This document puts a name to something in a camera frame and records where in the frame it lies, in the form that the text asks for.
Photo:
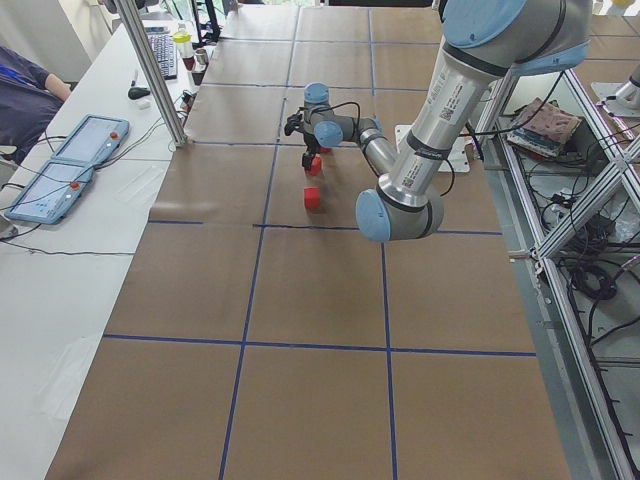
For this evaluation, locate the seated person in blue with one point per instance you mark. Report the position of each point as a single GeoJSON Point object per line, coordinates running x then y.
{"type": "Point", "coordinates": [31, 96]}

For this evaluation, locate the blue teach pendant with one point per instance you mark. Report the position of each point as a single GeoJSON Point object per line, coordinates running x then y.
{"type": "Point", "coordinates": [51, 193]}
{"type": "Point", "coordinates": [94, 140]}

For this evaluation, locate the aluminium frame post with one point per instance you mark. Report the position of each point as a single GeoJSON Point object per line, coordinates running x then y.
{"type": "Point", "coordinates": [129, 15]}

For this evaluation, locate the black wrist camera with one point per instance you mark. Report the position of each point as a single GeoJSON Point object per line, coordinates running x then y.
{"type": "Point", "coordinates": [294, 123]}

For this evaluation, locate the lower blue teach pendant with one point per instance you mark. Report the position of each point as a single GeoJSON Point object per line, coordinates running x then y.
{"type": "Point", "coordinates": [51, 193]}

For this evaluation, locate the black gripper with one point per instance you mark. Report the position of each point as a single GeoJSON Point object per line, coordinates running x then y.
{"type": "Point", "coordinates": [311, 145]}

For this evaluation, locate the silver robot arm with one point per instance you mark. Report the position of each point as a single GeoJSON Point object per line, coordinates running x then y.
{"type": "Point", "coordinates": [480, 44]}

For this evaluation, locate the black keyboard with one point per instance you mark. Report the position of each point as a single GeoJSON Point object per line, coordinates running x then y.
{"type": "Point", "coordinates": [165, 52]}

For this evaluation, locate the upper blue teach pendant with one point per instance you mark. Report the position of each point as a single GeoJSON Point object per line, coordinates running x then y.
{"type": "Point", "coordinates": [94, 140]}

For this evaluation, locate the black computer mouse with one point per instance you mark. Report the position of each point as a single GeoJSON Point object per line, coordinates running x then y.
{"type": "Point", "coordinates": [136, 93]}

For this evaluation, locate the white pedestal column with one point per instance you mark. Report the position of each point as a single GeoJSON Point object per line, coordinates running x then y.
{"type": "Point", "coordinates": [458, 160]}

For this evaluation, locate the yellow lid bottle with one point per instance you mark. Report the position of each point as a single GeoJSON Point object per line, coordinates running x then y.
{"type": "Point", "coordinates": [182, 40]}

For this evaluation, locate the metal cup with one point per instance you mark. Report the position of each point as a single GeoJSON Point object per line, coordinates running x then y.
{"type": "Point", "coordinates": [202, 56]}

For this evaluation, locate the stack of books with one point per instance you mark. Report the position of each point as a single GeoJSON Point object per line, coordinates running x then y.
{"type": "Point", "coordinates": [543, 129]}

